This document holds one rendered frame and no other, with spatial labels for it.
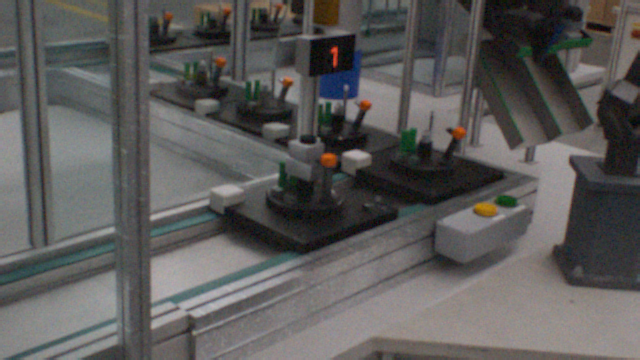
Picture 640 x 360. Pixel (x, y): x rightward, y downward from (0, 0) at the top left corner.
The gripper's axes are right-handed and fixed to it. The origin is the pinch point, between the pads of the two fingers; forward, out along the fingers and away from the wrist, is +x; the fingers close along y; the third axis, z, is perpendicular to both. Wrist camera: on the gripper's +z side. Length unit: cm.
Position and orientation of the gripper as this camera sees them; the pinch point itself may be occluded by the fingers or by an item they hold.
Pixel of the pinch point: (539, 44)
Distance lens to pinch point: 157.5
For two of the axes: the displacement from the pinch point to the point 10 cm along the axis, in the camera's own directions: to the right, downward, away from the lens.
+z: -7.1, -2.8, 6.4
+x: -0.6, 9.4, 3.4
